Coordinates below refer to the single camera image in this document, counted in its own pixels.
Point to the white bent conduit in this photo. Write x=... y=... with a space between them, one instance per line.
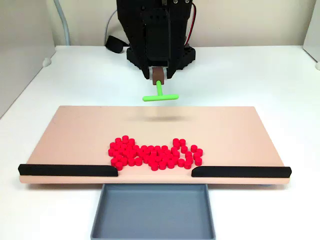
x=65 y=25

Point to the black board edge rail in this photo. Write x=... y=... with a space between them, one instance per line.
x=240 y=171
x=65 y=170

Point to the blue board foot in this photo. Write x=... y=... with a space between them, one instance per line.
x=265 y=185

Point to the small white table bump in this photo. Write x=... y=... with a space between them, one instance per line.
x=46 y=62

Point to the pink flat board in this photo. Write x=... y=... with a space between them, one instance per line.
x=75 y=137

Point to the grey shallow tray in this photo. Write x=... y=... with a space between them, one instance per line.
x=152 y=215

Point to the red cylindrical granule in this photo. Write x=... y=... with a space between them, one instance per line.
x=113 y=145
x=131 y=141
x=125 y=138
x=164 y=148
x=187 y=164
x=181 y=163
x=184 y=149
x=171 y=164
x=154 y=166
x=199 y=152
x=194 y=148
x=188 y=155
x=119 y=165
x=118 y=141
x=114 y=161
x=111 y=152
x=131 y=162
x=198 y=161
x=182 y=142
x=176 y=141
x=175 y=151
x=162 y=164
x=138 y=161

